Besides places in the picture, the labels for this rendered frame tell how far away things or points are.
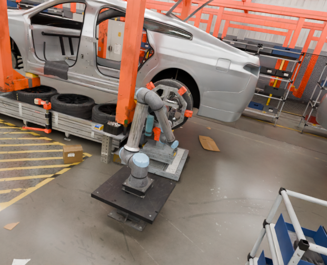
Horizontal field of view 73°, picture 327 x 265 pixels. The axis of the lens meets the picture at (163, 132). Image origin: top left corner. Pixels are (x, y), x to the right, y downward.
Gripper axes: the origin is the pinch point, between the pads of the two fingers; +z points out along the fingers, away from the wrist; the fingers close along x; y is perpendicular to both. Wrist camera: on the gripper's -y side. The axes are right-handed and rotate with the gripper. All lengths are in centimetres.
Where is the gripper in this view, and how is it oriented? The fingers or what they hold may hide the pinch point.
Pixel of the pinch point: (172, 116)
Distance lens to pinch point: 257.4
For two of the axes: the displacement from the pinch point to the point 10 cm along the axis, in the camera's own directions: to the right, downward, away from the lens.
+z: 2.7, -3.3, 9.1
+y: -1.8, 9.1, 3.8
